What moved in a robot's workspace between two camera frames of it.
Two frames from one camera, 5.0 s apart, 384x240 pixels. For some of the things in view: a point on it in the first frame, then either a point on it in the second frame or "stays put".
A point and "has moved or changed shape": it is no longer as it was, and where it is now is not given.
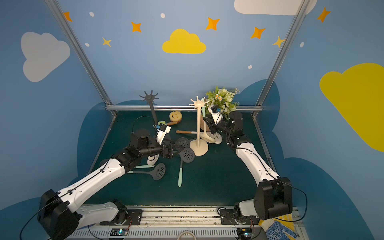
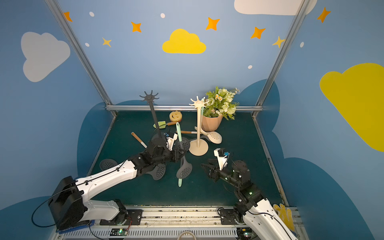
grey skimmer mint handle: x=187 y=154 has moved or changed shape
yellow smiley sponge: x=175 y=116 stays put
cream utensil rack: x=199 y=147 stays put
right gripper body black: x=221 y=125 -> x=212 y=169
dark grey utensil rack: x=150 y=98 stays put
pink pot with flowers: x=223 y=99 stays put
